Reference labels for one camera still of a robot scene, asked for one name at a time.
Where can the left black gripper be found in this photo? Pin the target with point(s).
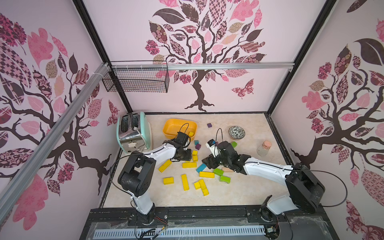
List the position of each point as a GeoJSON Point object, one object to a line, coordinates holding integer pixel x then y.
{"type": "Point", "coordinates": [188, 158]}

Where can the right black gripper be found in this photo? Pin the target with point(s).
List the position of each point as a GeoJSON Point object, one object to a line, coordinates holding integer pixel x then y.
{"type": "Point", "coordinates": [213, 161]}

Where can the long yellow diagonal block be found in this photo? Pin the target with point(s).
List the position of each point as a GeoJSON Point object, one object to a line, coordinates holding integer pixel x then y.
{"type": "Point", "coordinates": [164, 166]}

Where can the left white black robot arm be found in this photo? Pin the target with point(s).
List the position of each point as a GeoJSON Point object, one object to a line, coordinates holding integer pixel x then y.
{"type": "Point", "coordinates": [137, 173]}

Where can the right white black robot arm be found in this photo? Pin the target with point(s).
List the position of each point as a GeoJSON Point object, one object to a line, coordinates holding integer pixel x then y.
{"type": "Point", "coordinates": [304, 191]}

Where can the yellow plastic tray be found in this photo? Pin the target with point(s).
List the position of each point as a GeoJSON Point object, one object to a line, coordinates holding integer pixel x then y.
{"type": "Point", "coordinates": [173, 126]}

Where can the teal long block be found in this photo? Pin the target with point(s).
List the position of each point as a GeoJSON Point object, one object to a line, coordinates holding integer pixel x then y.
{"type": "Point", "coordinates": [201, 168]}

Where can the green block centre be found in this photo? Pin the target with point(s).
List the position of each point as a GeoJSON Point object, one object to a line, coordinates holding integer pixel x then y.
{"type": "Point", "coordinates": [218, 172]}

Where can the wooden beige flat block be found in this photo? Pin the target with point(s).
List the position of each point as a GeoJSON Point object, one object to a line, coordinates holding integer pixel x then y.
{"type": "Point", "coordinates": [227, 170]}

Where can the yellow horizontal mid block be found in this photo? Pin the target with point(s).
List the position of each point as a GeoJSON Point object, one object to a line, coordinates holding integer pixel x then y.
{"type": "Point", "coordinates": [189, 165]}

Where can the green block front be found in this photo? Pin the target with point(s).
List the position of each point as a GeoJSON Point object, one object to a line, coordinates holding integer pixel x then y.
{"type": "Point", "coordinates": [225, 179]}

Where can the patterned ceramic bowl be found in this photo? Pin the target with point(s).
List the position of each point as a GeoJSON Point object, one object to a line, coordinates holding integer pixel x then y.
{"type": "Point", "coordinates": [236, 132]}

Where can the yellow small front cube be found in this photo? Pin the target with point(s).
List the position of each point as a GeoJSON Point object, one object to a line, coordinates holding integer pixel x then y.
{"type": "Point", "coordinates": [197, 185]}

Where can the yellow long front block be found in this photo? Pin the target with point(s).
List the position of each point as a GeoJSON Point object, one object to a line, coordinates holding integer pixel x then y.
{"type": "Point", "coordinates": [203, 187]}

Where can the yellow short block front left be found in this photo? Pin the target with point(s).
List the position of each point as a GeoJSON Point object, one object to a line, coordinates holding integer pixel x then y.
{"type": "Point", "coordinates": [168, 181]}

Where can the mint chrome toaster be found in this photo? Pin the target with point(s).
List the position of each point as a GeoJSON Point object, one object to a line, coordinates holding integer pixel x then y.
{"type": "Point", "coordinates": [134, 133]}

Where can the black wire basket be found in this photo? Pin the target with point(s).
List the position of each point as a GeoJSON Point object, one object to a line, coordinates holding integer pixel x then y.
{"type": "Point", "coordinates": [138, 77]}

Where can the white slotted cable duct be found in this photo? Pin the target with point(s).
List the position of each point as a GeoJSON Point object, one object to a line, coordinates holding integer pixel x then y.
{"type": "Point", "coordinates": [178, 233]}

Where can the aluminium rail back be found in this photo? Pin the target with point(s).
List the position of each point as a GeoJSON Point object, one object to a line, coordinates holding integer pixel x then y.
{"type": "Point", "coordinates": [187, 67]}

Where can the black base frame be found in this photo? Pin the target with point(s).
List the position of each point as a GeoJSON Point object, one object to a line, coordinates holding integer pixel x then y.
{"type": "Point", "coordinates": [294, 225]}

